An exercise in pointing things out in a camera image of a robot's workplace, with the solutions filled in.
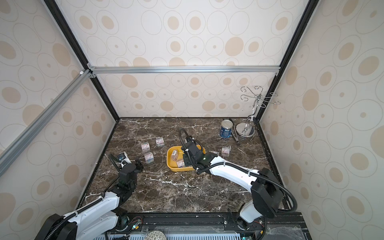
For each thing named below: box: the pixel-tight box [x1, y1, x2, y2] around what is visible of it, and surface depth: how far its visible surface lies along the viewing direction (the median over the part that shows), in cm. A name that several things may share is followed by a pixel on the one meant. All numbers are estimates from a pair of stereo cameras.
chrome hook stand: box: [236, 86, 282, 137], surface depth 100 cm
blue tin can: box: [220, 119, 234, 139], surface depth 105 cm
